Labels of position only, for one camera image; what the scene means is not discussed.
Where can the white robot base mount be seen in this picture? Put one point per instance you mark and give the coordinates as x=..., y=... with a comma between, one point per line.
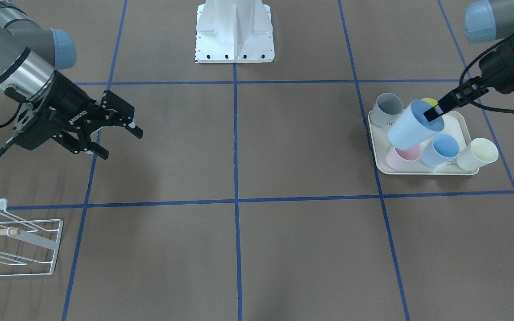
x=234, y=31

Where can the cream white plastic cup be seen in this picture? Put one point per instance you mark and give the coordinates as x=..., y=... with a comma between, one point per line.
x=480, y=152

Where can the cream plastic tray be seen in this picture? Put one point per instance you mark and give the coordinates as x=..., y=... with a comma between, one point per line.
x=455, y=126

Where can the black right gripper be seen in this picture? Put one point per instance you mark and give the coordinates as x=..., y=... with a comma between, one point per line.
x=70, y=106

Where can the yellow plastic cup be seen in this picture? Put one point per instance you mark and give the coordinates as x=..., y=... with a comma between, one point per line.
x=432, y=102

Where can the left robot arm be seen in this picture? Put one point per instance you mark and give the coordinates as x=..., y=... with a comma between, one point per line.
x=484, y=21

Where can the light blue plastic cup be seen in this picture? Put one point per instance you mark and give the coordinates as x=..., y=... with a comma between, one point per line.
x=412, y=127

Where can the grey plastic cup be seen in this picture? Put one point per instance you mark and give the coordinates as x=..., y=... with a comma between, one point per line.
x=386, y=109

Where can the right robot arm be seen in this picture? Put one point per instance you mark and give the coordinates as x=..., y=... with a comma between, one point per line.
x=29, y=55

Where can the pink plastic cup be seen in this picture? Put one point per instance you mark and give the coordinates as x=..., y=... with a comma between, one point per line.
x=401, y=159

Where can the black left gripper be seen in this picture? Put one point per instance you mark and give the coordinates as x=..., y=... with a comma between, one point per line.
x=501, y=67

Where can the white wire cup rack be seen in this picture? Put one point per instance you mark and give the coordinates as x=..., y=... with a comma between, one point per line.
x=28, y=247

